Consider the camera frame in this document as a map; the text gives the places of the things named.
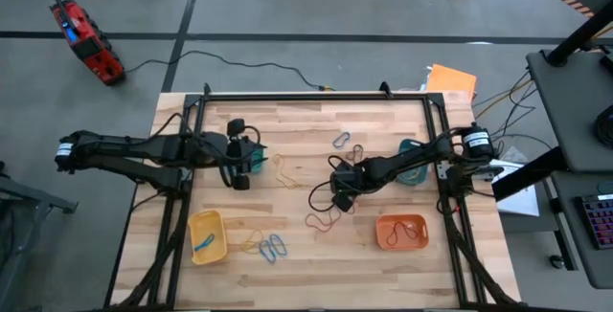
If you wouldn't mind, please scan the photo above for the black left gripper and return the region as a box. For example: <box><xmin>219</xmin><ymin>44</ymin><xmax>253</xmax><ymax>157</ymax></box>
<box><xmin>208</xmin><ymin>119</ymin><xmax>267</xmax><ymax>191</ymax></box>

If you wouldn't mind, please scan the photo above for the yellow rubber band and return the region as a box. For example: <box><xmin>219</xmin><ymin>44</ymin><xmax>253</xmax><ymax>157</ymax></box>
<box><xmin>271</xmin><ymin>152</ymin><xmax>304</xmax><ymax>190</ymax></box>
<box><xmin>399</xmin><ymin>168</ymin><xmax>426</xmax><ymax>183</ymax></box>
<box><xmin>238</xmin><ymin>229</ymin><xmax>265</xmax><ymax>256</ymax></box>

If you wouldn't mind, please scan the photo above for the long red rubber band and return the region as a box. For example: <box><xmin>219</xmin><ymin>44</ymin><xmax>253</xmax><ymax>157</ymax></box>
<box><xmin>385</xmin><ymin>221</ymin><xmax>420</xmax><ymax>248</ymax></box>

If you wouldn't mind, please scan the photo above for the wide bright blue rubber band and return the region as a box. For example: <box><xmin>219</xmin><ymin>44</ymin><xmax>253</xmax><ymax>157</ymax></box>
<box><xmin>193</xmin><ymin>233</ymin><xmax>216</xmax><ymax>253</ymax></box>

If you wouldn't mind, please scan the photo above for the dark brown rubber band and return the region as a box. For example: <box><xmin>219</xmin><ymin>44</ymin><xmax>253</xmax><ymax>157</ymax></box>
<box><xmin>346</xmin><ymin>143</ymin><xmax>365</xmax><ymax>165</ymax></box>

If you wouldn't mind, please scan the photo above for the green plastic basket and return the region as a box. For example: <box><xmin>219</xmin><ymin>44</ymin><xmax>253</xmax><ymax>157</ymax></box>
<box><xmin>249</xmin><ymin>146</ymin><xmax>266</xmax><ymax>175</ymax></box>

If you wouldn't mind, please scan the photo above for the dark teal plastic basket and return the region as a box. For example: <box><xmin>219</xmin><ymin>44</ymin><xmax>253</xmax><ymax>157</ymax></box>
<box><xmin>397</xmin><ymin>138</ymin><xmax>430</xmax><ymax>187</ymax></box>

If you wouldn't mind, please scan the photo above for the yellow plastic basket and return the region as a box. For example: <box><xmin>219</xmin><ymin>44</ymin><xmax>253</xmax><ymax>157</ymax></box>
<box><xmin>187</xmin><ymin>209</ymin><xmax>229</xmax><ymax>266</ymax></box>

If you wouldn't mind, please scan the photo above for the orange plastic basket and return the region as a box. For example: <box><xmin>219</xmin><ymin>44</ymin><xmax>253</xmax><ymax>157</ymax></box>
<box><xmin>375</xmin><ymin>212</ymin><xmax>430</xmax><ymax>253</ymax></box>

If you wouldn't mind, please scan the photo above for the orange paper folder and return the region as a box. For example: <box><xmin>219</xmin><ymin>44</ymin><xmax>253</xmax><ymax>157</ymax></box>
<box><xmin>425</xmin><ymin>63</ymin><xmax>479</xmax><ymax>101</ymax></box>

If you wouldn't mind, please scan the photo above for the white paper sheet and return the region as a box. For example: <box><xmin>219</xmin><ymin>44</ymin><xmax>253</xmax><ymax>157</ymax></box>
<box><xmin>495</xmin><ymin>158</ymin><xmax>541</xmax><ymax>217</ymax></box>

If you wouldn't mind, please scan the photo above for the black metal bar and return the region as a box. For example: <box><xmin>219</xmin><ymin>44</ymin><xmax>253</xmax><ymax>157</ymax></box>
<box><xmin>491</xmin><ymin>145</ymin><xmax>569</xmax><ymax>202</ymax></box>

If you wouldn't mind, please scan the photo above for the grey metal stand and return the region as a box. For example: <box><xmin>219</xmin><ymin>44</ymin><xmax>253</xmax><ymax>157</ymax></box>
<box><xmin>0</xmin><ymin>158</ymin><xmax>79</xmax><ymax>312</ymax></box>

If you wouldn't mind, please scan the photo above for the grey desk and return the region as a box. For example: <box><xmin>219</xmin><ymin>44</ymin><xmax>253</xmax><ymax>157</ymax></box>
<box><xmin>525</xmin><ymin>48</ymin><xmax>613</xmax><ymax>290</ymax></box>

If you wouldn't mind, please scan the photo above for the backlit keyboard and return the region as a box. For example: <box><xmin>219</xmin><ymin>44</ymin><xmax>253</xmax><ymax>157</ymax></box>
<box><xmin>573</xmin><ymin>191</ymin><xmax>613</xmax><ymax>251</ymax></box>

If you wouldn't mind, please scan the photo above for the black round object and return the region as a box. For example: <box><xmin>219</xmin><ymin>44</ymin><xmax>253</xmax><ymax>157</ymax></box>
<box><xmin>592</xmin><ymin>103</ymin><xmax>613</xmax><ymax>149</ymax></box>

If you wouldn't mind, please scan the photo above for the black metal pole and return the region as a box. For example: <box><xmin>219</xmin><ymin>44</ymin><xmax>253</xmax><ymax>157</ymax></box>
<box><xmin>546</xmin><ymin>11</ymin><xmax>613</xmax><ymax>68</ymax></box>

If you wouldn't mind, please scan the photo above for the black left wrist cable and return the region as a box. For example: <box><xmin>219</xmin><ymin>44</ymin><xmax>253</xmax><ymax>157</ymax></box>
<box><xmin>151</xmin><ymin>112</ymin><xmax>262</xmax><ymax>189</ymax></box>

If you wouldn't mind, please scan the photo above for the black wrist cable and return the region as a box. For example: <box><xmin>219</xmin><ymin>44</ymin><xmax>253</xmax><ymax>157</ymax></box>
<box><xmin>151</xmin><ymin>112</ymin><xmax>262</xmax><ymax>189</ymax></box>
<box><xmin>307</xmin><ymin>154</ymin><xmax>355</xmax><ymax>213</ymax></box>

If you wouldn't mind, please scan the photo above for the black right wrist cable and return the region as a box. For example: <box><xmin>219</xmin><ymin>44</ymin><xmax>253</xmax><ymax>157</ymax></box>
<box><xmin>307</xmin><ymin>154</ymin><xmax>355</xmax><ymax>213</ymax></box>

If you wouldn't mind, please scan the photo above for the black aluminium rig frame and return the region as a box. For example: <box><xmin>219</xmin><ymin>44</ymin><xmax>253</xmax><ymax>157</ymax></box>
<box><xmin>102</xmin><ymin>81</ymin><xmax>528</xmax><ymax>312</ymax></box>

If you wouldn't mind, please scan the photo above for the black floor power cable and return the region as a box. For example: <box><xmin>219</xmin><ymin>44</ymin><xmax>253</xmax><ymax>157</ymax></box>
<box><xmin>123</xmin><ymin>49</ymin><xmax>336</xmax><ymax>93</ymax></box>

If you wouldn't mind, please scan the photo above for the black tangled floor cable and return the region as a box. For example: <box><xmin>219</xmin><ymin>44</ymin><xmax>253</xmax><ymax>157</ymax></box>
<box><xmin>478</xmin><ymin>70</ymin><xmax>545</xmax><ymax>144</ymax></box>

